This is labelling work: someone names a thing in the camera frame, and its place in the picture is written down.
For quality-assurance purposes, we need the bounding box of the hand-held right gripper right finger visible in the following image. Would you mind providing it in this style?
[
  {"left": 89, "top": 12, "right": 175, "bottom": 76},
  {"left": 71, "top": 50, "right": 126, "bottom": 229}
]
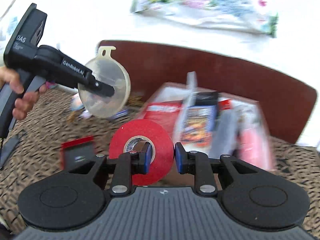
[{"left": 175, "top": 142, "right": 263, "bottom": 197}]

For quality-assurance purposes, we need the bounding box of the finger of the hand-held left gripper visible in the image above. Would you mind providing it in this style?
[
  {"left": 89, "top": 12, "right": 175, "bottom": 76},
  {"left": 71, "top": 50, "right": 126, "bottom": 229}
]
[{"left": 84, "top": 71, "right": 115, "bottom": 97}]

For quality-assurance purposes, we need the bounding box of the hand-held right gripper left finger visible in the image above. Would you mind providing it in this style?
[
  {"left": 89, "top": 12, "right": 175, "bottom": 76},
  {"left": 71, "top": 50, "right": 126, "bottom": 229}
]
[{"left": 68, "top": 142, "right": 153, "bottom": 197}]

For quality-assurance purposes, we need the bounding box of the translucent plastic funnel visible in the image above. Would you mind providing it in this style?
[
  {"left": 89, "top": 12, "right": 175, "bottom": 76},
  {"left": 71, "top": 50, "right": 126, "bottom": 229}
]
[{"left": 77, "top": 45, "right": 131, "bottom": 119}]

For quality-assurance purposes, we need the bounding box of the red tape roll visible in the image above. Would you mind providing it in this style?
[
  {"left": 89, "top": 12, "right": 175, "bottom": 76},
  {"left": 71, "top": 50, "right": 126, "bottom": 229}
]
[{"left": 109, "top": 119, "right": 174, "bottom": 186}]

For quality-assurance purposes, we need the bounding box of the brown chair backrest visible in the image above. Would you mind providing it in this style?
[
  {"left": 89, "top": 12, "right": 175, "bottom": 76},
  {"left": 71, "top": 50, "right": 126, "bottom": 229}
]
[{"left": 96, "top": 39, "right": 318, "bottom": 146}]

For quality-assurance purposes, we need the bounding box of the person's left hand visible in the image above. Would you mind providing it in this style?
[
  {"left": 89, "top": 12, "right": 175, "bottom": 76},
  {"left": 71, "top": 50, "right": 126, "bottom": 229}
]
[{"left": 0, "top": 66, "right": 48, "bottom": 121}]

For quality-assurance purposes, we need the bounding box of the small white wrapper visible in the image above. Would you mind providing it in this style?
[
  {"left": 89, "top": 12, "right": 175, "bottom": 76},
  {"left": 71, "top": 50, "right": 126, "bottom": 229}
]
[{"left": 69, "top": 92, "right": 87, "bottom": 118}]

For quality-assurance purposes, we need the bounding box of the small blue packet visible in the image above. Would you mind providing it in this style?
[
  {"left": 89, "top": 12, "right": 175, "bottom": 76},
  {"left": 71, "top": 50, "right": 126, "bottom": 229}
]
[{"left": 111, "top": 109, "right": 129, "bottom": 120}]

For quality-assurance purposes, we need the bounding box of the blue card packet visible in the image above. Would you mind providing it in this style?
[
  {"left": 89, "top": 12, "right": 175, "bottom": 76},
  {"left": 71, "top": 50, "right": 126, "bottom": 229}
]
[{"left": 179, "top": 91, "right": 219, "bottom": 153}]

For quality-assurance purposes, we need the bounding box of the red paper booklet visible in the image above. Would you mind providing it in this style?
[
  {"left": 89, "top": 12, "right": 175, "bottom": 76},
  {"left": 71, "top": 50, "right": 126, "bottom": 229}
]
[{"left": 141, "top": 101, "right": 186, "bottom": 142}]

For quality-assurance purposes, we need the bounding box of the grey flat packet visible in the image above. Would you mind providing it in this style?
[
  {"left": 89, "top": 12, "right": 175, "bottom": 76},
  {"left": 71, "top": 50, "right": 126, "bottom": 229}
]
[{"left": 211, "top": 109, "right": 241, "bottom": 158}]

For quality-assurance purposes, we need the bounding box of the leopard print blanket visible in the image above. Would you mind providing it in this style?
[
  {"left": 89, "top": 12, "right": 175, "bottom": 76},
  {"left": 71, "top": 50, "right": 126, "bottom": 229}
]
[{"left": 0, "top": 87, "right": 320, "bottom": 233}]

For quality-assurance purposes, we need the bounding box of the red and black small box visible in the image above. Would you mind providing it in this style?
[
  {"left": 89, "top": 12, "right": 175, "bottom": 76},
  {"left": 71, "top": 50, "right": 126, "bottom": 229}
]
[{"left": 61, "top": 135, "right": 96, "bottom": 170}]

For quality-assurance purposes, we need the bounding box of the clear plastic strip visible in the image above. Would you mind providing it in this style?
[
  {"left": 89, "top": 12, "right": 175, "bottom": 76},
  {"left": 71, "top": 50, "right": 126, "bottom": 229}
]
[{"left": 184, "top": 71, "right": 198, "bottom": 112}]

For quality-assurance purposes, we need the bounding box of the pink plastic packet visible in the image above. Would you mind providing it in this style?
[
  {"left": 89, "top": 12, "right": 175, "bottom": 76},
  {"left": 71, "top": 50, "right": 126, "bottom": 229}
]
[{"left": 235, "top": 105, "right": 277, "bottom": 171}]

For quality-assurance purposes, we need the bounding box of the floral plastic bag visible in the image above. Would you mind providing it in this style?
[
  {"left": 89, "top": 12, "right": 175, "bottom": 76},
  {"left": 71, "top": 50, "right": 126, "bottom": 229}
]
[{"left": 129, "top": 0, "right": 279, "bottom": 39}]

